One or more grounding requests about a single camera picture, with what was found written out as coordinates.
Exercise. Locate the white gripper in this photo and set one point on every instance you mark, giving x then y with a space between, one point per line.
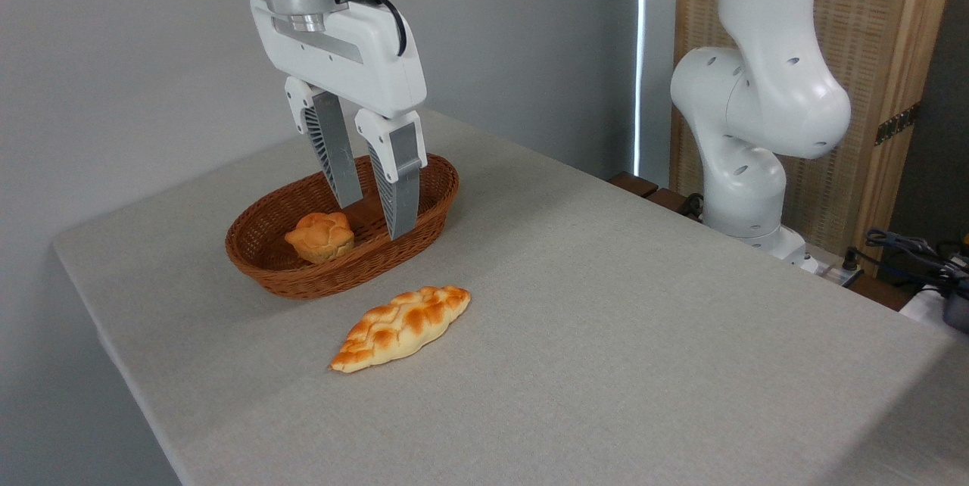
356 54

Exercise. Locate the round orange bread roll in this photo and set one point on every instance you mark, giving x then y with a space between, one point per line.
318 240

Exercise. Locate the long braided bread loaf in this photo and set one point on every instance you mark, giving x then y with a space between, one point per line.
401 327

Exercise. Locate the brown wicker oval basket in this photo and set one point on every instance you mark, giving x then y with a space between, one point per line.
318 281

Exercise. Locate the dark brown wooden platform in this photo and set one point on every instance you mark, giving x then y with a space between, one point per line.
636 183

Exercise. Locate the white power strip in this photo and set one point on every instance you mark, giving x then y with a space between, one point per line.
829 274

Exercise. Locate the wooden rattan folding screen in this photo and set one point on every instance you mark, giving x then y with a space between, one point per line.
870 17

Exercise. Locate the dark metal screen hinge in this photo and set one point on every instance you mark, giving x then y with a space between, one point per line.
897 124

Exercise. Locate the grey plastic container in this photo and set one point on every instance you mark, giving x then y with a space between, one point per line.
958 312

